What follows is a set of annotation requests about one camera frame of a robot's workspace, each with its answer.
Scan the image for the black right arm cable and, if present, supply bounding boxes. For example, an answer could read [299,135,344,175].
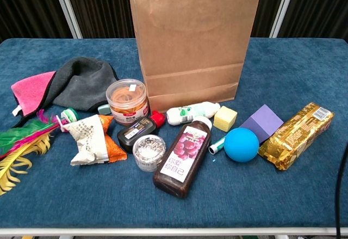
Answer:
[334,165,344,239]

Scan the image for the small white bottle green print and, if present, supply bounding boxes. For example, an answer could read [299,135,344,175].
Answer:
[166,101,221,127]

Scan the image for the blue ball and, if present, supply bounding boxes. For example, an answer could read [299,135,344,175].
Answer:
[223,127,260,163]

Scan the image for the grey and pink microfiber cloth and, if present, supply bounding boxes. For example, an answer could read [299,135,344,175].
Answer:
[10,56,120,128]

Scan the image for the teal white marker black cap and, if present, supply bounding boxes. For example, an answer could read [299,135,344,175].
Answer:
[208,136,226,154]

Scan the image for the clear jar of rubber bands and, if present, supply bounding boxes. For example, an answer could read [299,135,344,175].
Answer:
[105,78,151,127]

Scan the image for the yellow sponge cube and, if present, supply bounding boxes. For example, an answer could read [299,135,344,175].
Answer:
[213,106,238,132]

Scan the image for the white orange snack packet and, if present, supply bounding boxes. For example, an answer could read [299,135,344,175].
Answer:
[63,114,128,167]

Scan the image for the black ink bottle red cap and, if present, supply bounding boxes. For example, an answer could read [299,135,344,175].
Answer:
[116,110,166,154]

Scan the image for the small green eraser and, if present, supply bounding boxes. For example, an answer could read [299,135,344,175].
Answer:
[97,104,111,117]

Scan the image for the black pleated partition panel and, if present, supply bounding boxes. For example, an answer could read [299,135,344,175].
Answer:
[62,0,136,39]
[277,0,348,42]
[251,0,297,38]
[0,0,82,42]

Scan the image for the brown paper bag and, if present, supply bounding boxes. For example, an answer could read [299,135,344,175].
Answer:
[127,0,264,114]

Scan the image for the blue felt table mat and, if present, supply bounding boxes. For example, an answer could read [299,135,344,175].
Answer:
[0,37,348,230]

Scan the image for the purple foam cube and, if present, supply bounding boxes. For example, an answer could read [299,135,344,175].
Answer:
[238,104,285,145]

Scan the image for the small clear tub silver pins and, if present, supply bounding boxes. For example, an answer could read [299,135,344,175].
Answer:
[132,134,167,173]

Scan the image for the colourful feather shuttlecock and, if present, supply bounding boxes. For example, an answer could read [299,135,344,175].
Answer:
[0,107,80,196]

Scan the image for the gold foil biscuit package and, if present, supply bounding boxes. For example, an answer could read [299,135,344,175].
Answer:
[257,102,335,171]

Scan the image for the dark juice bottle grape label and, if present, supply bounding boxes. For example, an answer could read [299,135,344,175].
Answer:
[152,115,213,199]

